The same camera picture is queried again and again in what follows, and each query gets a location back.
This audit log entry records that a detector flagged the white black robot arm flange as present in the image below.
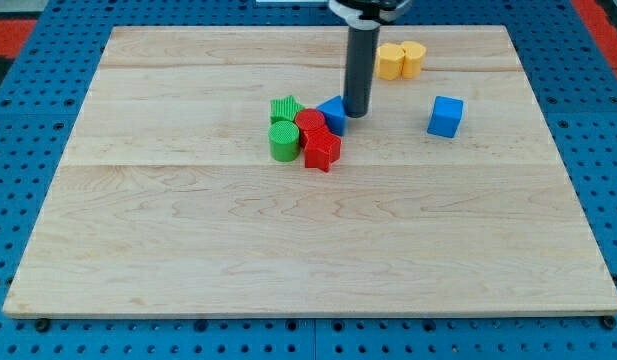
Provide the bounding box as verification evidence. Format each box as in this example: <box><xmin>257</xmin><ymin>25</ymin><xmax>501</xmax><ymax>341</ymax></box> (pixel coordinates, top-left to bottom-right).
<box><xmin>327</xmin><ymin>0</ymin><xmax>413</xmax><ymax>30</ymax></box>

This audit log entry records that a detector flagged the yellow hexagon block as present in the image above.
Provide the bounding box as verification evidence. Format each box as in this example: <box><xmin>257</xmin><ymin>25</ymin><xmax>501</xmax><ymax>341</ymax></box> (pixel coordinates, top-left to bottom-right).
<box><xmin>375</xmin><ymin>43</ymin><xmax>405</xmax><ymax>80</ymax></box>

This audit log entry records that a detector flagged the red star block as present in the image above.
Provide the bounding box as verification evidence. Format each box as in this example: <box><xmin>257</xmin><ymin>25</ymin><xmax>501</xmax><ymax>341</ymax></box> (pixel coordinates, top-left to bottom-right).
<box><xmin>304</xmin><ymin>126</ymin><xmax>342</xmax><ymax>172</ymax></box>

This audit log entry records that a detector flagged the green cylinder block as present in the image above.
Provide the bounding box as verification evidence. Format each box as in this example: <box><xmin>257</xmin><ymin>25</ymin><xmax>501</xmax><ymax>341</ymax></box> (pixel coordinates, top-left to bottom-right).
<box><xmin>268</xmin><ymin>121</ymin><xmax>300</xmax><ymax>162</ymax></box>

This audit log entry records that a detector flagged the red cylinder block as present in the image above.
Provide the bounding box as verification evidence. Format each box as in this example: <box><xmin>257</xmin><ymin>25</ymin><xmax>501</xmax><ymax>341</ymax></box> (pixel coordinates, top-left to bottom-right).
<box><xmin>294</xmin><ymin>108</ymin><xmax>326</xmax><ymax>148</ymax></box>

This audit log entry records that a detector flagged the green star block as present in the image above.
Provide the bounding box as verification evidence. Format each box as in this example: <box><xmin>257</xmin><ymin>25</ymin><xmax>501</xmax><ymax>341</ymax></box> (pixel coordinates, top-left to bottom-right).
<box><xmin>270</xmin><ymin>95</ymin><xmax>304</xmax><ymax>124</ymax></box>

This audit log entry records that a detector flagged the blue triangle block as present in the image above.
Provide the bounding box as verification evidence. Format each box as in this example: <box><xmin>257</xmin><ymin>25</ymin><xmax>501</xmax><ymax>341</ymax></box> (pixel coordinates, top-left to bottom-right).
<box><xmin>317</xmin><ymin>95</ymin><xmax>347</xmax><ymax>136</ymax></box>

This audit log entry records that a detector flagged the light wooden board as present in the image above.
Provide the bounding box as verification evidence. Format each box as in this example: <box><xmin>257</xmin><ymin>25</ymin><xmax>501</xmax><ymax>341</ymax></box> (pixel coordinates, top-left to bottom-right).
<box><xmin>3</xmin><ymin>26</ymin><xmax>617</xmax><ymax>319</ymax></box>

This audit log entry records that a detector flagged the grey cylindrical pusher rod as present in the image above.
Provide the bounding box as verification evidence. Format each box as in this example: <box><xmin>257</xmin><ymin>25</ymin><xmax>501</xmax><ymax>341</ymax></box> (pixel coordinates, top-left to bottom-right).
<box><xmin>343</xmin><ymin>27</ymin><xmax>380</xmax><ymax>118</ymax></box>

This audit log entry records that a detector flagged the blue cube block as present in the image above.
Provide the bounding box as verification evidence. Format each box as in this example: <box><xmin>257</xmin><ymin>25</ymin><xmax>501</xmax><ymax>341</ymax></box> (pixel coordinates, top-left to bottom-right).
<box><xmin>427</xmin><ymin>96</ymin><xmax>464</xmax><ymax>138</ymax></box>

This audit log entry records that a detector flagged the yellow cylinder block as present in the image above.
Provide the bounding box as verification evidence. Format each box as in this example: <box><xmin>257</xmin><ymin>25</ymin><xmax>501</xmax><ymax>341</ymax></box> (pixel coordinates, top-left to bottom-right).
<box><xmin>400</xmin><ymin>41</ymin><xmax>427</xmax><ymax>79</ymax></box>

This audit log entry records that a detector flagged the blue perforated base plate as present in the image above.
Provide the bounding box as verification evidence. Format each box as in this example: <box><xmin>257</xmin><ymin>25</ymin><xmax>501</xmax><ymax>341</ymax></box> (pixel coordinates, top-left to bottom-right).
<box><xmin>0</xmin><ymin>0</ymin><xmax>617</xmax><ymax>359</ymax></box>

